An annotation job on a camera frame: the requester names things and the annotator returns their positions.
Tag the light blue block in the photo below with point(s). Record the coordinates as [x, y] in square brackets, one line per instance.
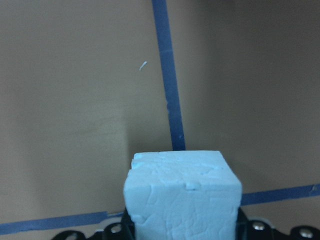
[182, 195]

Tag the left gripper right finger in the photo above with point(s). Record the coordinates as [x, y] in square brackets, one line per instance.
[260, 230]

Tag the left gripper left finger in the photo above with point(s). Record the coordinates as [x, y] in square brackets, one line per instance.
[116, 227]

